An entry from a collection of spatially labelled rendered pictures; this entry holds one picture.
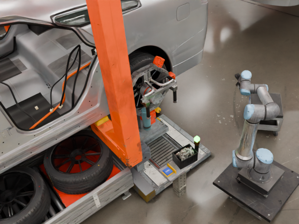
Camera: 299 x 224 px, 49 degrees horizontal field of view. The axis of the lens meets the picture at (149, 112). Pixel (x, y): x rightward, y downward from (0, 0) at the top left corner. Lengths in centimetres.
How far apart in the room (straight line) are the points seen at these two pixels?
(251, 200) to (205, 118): 143
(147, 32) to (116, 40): 91
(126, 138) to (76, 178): 66
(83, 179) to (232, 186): 137
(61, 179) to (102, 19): 165
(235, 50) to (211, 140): 197
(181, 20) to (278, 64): 231
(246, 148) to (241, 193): 51
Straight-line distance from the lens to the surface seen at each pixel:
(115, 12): 217
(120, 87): 244
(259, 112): 258
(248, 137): 277
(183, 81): 482
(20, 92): 367
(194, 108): 438
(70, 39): 401
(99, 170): 318
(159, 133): 386
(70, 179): 317
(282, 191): 332
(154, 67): 321
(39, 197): 316
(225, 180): 328
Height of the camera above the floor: 296
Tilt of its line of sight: 43 degrees down
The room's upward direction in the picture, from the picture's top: 6 degrees counter-clockwise
